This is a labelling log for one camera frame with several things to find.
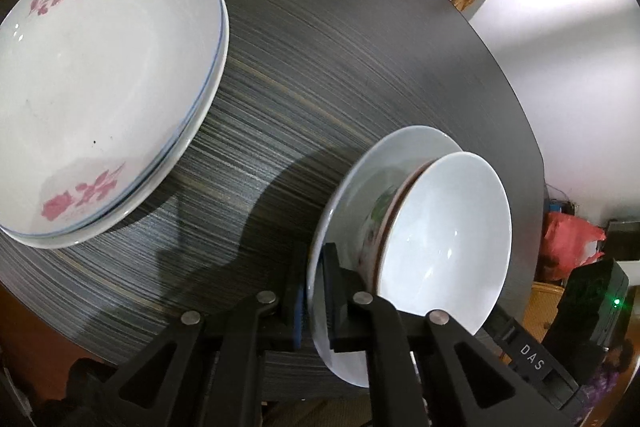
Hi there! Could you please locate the red plastic bag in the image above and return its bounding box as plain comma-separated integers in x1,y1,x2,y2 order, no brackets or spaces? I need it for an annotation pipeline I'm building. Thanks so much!
542,212,607,283

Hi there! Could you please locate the large white bowl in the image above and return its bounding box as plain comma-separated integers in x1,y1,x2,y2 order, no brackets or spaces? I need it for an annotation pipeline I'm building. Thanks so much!
306,125,466,389

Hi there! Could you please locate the medium white pink-patterned bowl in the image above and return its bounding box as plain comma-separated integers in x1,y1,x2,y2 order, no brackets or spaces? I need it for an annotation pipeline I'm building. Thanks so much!
357,154,441,288

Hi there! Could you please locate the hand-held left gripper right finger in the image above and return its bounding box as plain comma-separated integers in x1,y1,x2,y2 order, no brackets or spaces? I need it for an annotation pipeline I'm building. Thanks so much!
322,242,573,427

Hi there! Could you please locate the small white floral bowl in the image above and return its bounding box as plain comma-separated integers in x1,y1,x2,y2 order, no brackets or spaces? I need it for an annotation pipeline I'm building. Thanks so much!
374,151,513,339

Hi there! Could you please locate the dark wooden cabinet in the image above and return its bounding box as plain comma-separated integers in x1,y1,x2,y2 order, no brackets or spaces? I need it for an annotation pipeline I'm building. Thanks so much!
605,219,640,263

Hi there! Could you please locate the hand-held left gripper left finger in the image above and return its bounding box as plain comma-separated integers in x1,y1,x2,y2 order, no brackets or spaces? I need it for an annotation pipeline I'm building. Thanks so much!
102,242,308,427

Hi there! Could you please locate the large white rose plate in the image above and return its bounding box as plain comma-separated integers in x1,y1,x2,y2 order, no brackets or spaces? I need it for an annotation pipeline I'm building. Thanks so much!
0,0,223,239
7,0,231,251

